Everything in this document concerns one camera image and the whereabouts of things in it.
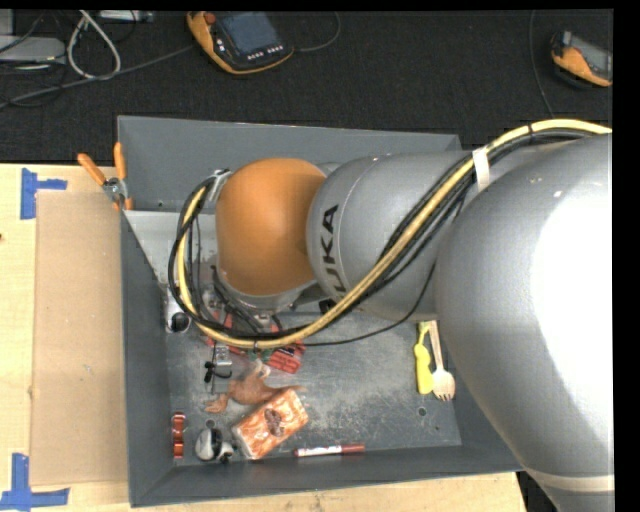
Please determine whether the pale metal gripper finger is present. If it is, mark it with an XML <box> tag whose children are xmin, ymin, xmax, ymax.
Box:
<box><xmin>211</xmin><ymin>344</ymin><xmax>234</xmax><ymax>395</ymax></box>

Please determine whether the orange-brown toy animal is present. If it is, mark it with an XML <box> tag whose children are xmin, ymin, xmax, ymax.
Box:
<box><xmin>203</xmin><ymin>359</ymin><xmax>307</xmax><ymax>415</ymax></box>

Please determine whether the orange printed packet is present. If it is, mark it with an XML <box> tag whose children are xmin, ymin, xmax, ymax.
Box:
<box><xmin>230</xmin><ymin>388</ymin><xmax>310</xmax><ymax>461</ymax></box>

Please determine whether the black and white toy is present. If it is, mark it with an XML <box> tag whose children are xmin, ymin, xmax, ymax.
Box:
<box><xmin>193</xmin><ymin>426</ymin><xmax>236</xmax><ymax>463</ymax></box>

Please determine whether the red curved plastic piece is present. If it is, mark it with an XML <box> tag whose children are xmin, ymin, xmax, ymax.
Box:
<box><xmin>170</xmin><ymin>411</ymin><xmax>187</xmax><ymax>460</ymax></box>

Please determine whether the brown cardboard board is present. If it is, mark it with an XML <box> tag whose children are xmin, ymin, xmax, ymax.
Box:
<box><xmin>28</xmin><ymin>191</ymin><xmax>132</xmax><ymax>487</ymax></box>

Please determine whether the red marker pen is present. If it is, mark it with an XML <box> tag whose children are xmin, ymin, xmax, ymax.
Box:
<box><xmin>292</xmin><ymin>443</ymin><xmax>367</xmax><ymax>459</ymax></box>

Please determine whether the grey metal bin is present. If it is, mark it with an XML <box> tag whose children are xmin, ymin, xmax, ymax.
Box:
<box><xmin>115</xmin><ymin>115</ymin><xmax>524</xmax><ymax>508</ymax></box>

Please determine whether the yellow plastic utensil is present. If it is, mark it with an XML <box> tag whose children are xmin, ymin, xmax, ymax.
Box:
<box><xmin>412</xmin><ymin>321</ymin><xmax>435</xmax><ymax>396</ymax></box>

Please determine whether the pale wooden fork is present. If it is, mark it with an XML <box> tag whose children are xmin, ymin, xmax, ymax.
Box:
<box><xmin>427</xmin><ymin>319</ymin><xmax>457</xmax><ymax>402</ymax></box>

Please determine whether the black cylinder on white bracket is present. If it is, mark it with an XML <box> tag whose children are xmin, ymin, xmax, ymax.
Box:
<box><xmin>163</xmin><ymin>294</ymin><xmax>192</xmax><ymax>335</ymax></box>

